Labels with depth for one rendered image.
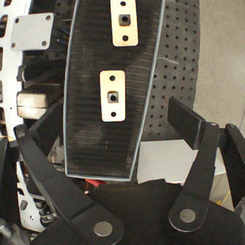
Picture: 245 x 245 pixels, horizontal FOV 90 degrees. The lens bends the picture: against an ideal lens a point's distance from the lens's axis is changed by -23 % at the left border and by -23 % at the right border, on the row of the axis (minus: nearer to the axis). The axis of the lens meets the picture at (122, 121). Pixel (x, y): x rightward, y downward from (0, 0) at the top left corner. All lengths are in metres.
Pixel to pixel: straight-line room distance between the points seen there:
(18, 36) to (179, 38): 0.67
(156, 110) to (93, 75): 0.58
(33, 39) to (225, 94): 1.90
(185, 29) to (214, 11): 1.11
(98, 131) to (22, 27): 0.27
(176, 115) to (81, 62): 0.16
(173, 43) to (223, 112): 1.42
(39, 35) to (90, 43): 0.12
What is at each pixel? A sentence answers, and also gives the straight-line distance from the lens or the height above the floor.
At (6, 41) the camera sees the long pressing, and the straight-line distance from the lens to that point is 0.51.
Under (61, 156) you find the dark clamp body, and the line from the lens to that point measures 0.43.
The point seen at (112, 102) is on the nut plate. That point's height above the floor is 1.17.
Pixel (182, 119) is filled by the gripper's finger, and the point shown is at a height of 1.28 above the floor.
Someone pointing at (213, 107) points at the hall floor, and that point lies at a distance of 1.91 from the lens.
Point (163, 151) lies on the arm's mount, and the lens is 0.79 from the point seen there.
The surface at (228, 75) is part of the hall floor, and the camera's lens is 1.97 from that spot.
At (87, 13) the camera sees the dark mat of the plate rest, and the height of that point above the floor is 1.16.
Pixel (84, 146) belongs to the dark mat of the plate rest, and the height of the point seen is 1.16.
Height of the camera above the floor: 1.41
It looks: 66 degrees down
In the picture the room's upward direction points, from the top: 165 degrees clockwise
